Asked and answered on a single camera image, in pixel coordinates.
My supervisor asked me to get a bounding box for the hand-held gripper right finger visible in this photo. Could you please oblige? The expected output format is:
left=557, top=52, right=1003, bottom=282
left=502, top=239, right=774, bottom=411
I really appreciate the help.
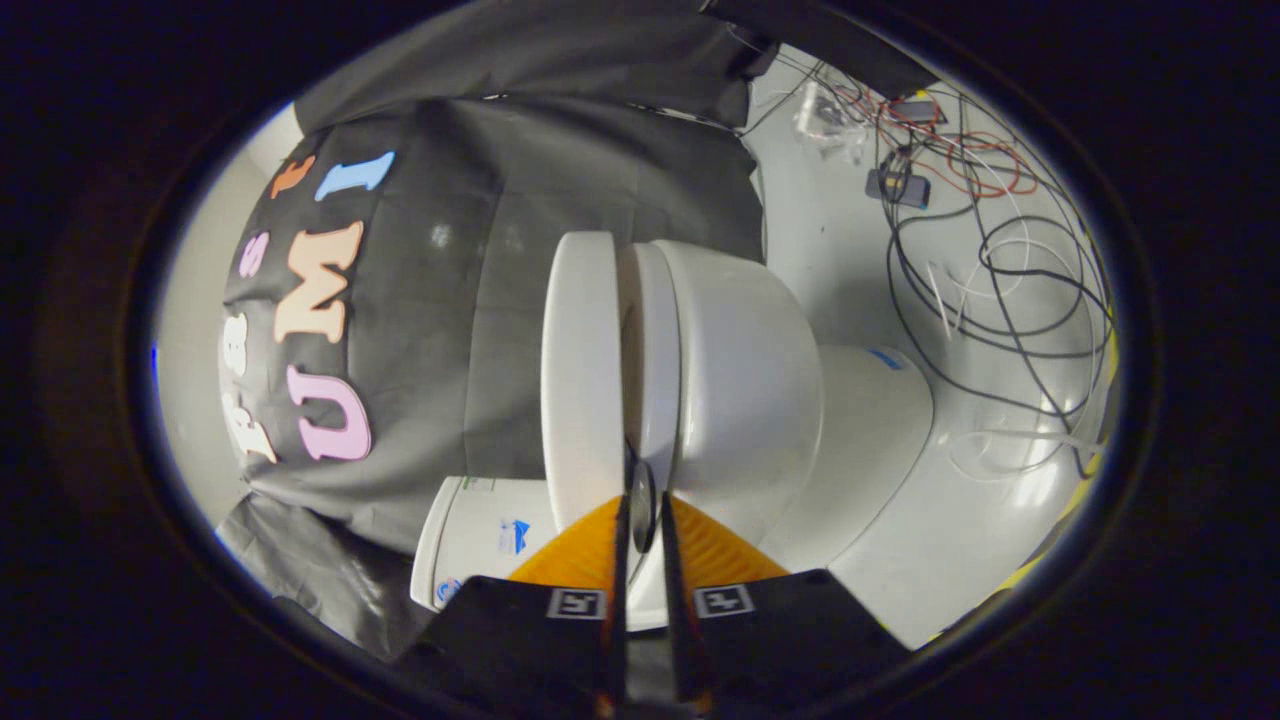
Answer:
left=660, top=494, right=913, bottom=720

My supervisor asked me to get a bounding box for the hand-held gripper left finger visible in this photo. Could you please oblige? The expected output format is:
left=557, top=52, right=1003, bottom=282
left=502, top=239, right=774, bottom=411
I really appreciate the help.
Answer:
left=395, top=494, right=631, bottom=720

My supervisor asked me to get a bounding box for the white toilet lid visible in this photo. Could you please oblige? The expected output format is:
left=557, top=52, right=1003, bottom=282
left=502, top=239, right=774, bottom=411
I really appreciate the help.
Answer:
left=541, top=231, right=661, bottom=556

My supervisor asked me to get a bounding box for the white toilet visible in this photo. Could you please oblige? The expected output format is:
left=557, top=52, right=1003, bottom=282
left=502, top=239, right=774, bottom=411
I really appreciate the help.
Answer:
left=410, top=238, right=937, bottom=633

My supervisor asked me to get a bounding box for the black backdrop cloth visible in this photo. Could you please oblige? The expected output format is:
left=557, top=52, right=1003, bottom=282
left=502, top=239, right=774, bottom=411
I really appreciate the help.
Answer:
left=215, top=0, right=783, bottom=663

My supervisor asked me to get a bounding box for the small grey device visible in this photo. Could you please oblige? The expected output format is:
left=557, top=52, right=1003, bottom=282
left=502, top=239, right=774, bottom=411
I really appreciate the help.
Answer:
left=864, top=165, right=932, bottom=211

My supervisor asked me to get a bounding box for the clear plastic bag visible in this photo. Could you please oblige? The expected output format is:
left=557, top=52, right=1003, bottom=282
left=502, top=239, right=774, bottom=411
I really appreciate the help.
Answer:
left=794, top=80, right=873, bottom=166

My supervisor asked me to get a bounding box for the tangle of floor cables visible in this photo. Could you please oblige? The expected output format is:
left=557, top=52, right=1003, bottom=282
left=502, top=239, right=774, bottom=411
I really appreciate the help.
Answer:
left=740, top=45, right=1119, bottom=483

